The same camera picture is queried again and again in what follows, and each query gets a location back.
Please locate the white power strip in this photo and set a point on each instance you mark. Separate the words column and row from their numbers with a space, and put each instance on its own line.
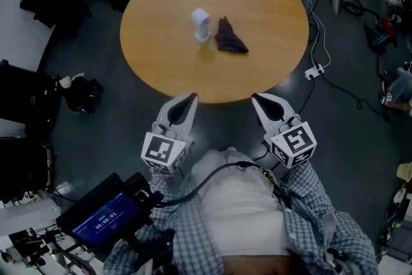
column 313, row 71

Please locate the person's torso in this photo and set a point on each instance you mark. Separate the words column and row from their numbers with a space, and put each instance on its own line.
column 244, row 209

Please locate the black monitor with blue screen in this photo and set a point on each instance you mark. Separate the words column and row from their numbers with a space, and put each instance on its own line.
column 103, row 219

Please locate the dark wiping cloth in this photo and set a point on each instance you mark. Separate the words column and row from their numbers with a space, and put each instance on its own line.
column 230, row 38

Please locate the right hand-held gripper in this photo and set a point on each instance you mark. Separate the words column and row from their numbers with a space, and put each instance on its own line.
column 294, row 141

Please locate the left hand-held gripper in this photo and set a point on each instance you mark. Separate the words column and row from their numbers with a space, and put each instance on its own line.
column 161, row 149

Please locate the person's left forearm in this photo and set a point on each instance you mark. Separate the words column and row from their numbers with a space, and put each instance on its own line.
column 167, row 185

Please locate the white cluttered workbench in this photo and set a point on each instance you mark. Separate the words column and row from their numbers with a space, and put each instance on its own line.
column 29, row 244

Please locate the black bag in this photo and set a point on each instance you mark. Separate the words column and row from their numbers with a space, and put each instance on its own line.
column 82, row 96

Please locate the person's right forearm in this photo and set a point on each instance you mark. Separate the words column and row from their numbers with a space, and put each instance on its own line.
column 304, row 183

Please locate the black equipment case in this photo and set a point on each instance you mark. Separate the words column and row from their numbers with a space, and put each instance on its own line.
column 25, row 93
column 22, row 167

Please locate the paper cup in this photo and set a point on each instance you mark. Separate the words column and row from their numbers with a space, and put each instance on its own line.
column 405, row 172

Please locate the beige doll figure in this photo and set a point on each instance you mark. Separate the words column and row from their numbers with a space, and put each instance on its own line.
column 66, row 82

